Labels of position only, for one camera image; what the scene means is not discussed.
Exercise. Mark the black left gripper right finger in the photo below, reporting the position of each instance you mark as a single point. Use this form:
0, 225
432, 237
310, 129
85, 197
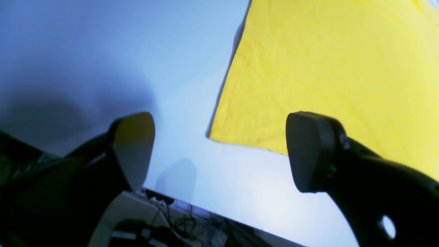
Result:
385, 203

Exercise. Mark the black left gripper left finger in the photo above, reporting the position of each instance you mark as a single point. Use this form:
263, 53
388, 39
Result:
61, 203

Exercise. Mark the yellow orange T-shirt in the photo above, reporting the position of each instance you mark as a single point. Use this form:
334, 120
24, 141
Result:
371, 64

